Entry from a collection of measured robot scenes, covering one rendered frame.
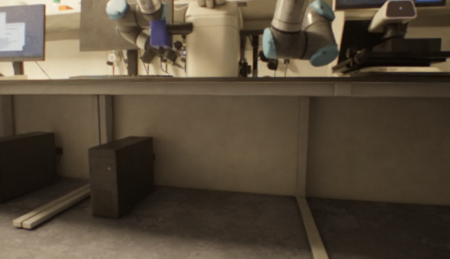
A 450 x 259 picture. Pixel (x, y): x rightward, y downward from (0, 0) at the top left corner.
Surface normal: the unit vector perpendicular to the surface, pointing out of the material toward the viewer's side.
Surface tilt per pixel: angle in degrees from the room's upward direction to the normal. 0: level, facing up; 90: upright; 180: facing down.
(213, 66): 90
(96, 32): 86
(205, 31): 91
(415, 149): 90
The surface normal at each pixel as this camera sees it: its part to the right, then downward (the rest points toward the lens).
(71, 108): -0.17, 0.09
